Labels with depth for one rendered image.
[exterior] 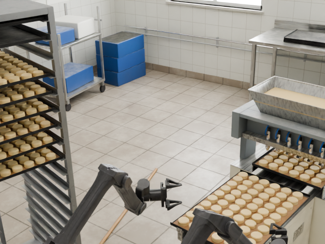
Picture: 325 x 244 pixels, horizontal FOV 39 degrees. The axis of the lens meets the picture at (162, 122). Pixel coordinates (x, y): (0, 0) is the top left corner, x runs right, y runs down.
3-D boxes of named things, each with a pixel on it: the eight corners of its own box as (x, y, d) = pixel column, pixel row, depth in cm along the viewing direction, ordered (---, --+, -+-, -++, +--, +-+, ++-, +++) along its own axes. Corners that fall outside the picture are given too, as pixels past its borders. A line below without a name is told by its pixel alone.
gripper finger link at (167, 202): (181, 202, 225) (161, 203, 225) (181, 189, 223) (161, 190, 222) (183, 210, 219) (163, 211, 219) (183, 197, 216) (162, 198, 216)
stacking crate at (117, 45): (122, 44, 688) (121, 30, 680) (144, 48, 668) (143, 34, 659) (96, 54, 643) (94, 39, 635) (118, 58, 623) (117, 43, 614)
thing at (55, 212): (75, 229, 261) (74, 225, 260) (70, 231, 259) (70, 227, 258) (24, 184, 306) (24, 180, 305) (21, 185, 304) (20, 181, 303)
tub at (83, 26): (68, 29, 611) (66, 14, 603) (96, 32, 593) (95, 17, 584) (50, 36, 582) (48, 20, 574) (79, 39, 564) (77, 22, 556)
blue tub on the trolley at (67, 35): (51, 37, 578) (50, 24, 571) (75, 40, 558) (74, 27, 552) (33, 42, 555) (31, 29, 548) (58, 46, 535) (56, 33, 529)
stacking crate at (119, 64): (124, 57, 697) (123, 44, 688) (145, 61, 675) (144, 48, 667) (96, 68, 653) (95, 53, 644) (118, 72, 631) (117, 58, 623)
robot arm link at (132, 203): (99, 173, 180) (122, 186, 176) (108, 161, 182) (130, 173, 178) (123, 208, 217) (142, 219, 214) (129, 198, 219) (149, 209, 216)
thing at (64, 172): (68, 174, 246) (67, 169, 245) (63, 175, 245) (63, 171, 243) (16, 135, 291) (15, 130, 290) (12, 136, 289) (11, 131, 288)
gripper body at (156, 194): (164, 199, 224) (149, 200, 224) (164, 181, 220) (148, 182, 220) (165, 207, 218) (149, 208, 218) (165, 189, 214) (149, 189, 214)
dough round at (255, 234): (248, 235, 204) (249, 232, 203) (259, 234, 204) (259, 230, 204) (253, 242, 199) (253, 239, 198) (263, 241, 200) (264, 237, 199)
